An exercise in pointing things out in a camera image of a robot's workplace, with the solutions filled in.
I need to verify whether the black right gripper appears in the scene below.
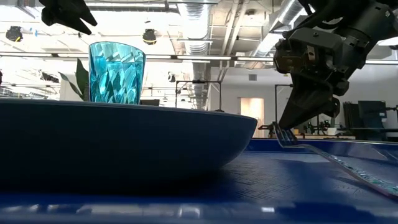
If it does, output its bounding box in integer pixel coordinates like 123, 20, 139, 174
273, 27, 351, 131

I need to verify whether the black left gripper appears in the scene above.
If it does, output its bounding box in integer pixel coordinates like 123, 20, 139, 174
39, 0, 98, 35

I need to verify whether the fork with patterned handle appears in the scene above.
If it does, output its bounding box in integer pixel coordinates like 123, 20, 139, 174
273, 121, 398, 200

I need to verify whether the teal faceted plastic cup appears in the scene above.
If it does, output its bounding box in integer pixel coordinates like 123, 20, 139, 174
88, 40, 147, 105

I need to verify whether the blue textured plastic tray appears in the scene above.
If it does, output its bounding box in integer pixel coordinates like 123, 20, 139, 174
0, 138, 398, 224

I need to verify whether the dark blue monitor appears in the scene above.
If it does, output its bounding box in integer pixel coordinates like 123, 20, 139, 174
357, 100, 388, 130

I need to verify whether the green leafy plant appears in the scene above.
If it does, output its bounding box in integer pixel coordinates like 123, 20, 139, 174
58, 58, 91, 102

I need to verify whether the black ceiling device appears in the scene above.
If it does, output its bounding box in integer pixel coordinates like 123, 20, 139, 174
142, 28, 157, 45
5, 26, 24, 43

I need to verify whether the long ceiling light bar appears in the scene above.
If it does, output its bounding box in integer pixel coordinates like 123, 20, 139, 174
0, 52, 398, 65

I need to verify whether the black metal rig frame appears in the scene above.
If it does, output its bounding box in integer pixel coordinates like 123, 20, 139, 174
274, 83, 295, 124
175, 80, 223, 113

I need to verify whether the silver ribbed ceiling duct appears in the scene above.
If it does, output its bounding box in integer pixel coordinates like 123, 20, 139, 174
248, 0, 308, 65
176, 0, 213, 110

